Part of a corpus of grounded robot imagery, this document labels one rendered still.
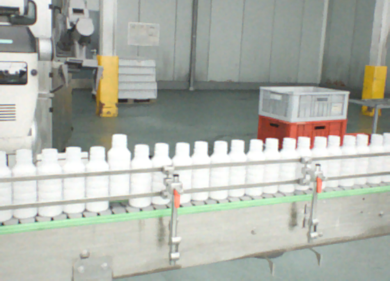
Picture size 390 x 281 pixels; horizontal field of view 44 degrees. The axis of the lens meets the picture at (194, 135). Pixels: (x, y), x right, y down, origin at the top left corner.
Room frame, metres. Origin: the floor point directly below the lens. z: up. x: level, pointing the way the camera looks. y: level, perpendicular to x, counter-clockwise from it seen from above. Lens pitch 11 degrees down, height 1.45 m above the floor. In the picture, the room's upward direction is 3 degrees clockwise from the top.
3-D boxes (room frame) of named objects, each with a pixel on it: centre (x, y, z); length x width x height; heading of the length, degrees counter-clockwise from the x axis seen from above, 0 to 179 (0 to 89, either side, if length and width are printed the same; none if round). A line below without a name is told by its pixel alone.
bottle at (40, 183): (1.16, 0.35, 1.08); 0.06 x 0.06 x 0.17
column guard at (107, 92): (8.93, 1.66, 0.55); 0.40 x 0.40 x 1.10; 25
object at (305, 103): (3.87, -0.86, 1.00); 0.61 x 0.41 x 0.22; 122
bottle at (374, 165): (1.61, -0.61, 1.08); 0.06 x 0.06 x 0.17
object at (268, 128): (3.88, -0.86, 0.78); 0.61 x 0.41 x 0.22; 122
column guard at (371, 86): (10.88, -3.94, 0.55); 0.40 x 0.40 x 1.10; 25
